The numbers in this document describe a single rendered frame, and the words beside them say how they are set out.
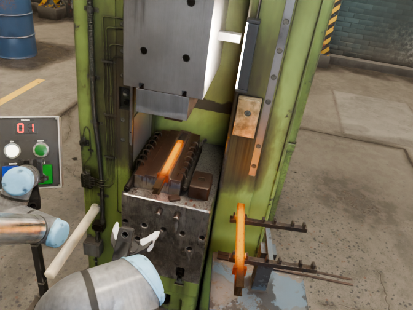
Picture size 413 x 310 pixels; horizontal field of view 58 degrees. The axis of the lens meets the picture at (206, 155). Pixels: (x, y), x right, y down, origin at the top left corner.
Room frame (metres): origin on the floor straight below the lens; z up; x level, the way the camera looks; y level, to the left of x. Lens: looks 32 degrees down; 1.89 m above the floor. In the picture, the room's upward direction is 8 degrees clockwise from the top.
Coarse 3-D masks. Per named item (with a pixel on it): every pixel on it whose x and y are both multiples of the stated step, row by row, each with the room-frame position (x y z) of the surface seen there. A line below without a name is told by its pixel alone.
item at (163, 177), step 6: (180, 144) 1.51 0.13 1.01; (174, 150) 1.44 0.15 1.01; (174, 156) 1.39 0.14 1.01; (168, 162) 1.34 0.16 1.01; (168, 168) 1.29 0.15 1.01; (162, 174) 1.23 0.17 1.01; (156, 180) 1.19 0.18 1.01; (162, 180) 1.20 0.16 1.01; (156, 186) 1.15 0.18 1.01; (162, 186) 1.19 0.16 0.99; (156, 192) 1.14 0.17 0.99
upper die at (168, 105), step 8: (136, 88) 1.26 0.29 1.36; (136, 96) 1.26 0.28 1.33; (144, 96) 1.25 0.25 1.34; (152, 96) 1.25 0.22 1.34; (160, 96) 1.25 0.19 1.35; (168, 96) 1.24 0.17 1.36; (176, 96) 1.24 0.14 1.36; (184, 96) 1.24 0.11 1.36; (136, 104) 1.25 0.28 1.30; (144, 104) 1.25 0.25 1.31; (152, 104) 1.25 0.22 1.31; (160, 104) 1.25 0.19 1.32; (168, 104) 1.24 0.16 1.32; (176, 104) 1.24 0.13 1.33; (184, 104) 1.24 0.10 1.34; (192, 104) 1.32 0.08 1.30; (144, 112) 1.25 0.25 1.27; (152, 112) 1.25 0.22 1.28; (160, 112) 1.25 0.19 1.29; (168, 112) 1.24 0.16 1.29; (176, 112) 1.24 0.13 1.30; (184, 112) 1.24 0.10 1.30; (184, 120) 1.24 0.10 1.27
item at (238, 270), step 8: (240, 208) 1.19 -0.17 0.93; (240, 216) 1.14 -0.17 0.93; (240, 224) 1.10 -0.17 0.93; (240, 232) 1.05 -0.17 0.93; (240, 240) 1.01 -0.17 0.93; (240, 248) 0.97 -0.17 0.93; (240, 256) 0.93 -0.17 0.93; (240, 264) 0.89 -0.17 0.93; (232, 272) 0.87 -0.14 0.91; (240, 272) 0.85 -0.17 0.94; (240, 280) 0.81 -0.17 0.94; (240, 288) 0.79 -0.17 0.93
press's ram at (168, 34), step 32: (128, 0) 1.26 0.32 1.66; (160, 0) 1.25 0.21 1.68; (192, 0) 1.24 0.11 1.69; (224, 0) 1.48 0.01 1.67; (128, 32) 1.26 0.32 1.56; (160, 32) 1.25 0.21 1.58; (192, 32) 1.24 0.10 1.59; (224, 32) 1.42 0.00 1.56; (128, 64) 1.26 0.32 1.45; (160, 64) 1.25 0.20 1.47; (192, 64) 1.23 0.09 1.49; (192, 96) 1.23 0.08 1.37
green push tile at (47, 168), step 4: (48, 164) 1.16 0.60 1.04; (44, 168) 1.14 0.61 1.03; (48, 168) 1.15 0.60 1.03; (44, 172) 1.13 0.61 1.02; (48, 172) 1.14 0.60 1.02; (52, 172) 1.15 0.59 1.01; (52, 176) 1.14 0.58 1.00; (48, 180) 1.12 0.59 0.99; (52, 180) 1.13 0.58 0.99; (40, 184) 1.11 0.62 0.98
